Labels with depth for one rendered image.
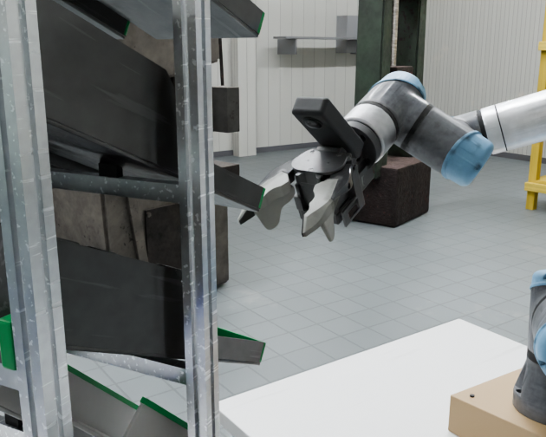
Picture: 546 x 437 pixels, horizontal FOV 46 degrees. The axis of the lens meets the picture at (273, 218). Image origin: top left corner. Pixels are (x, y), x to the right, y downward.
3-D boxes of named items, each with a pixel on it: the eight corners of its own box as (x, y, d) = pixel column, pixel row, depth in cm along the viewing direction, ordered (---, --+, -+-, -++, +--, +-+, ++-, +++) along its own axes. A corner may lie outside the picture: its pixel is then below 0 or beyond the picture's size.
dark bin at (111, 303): (169, 333, 73) (186, 270, 74) (260, 366, 66) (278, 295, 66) (-73, 303, 51) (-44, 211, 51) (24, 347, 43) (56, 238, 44)
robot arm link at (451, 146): (497, 140, 96) (435, 102, 98) (498, 145, 86) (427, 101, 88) (467, 185, 99) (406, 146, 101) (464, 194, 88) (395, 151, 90)
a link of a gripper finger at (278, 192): (250, 252, 80) (308, 215, 83) (237, 214, 76) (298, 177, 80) (237, 243, 82) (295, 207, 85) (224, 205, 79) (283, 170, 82)
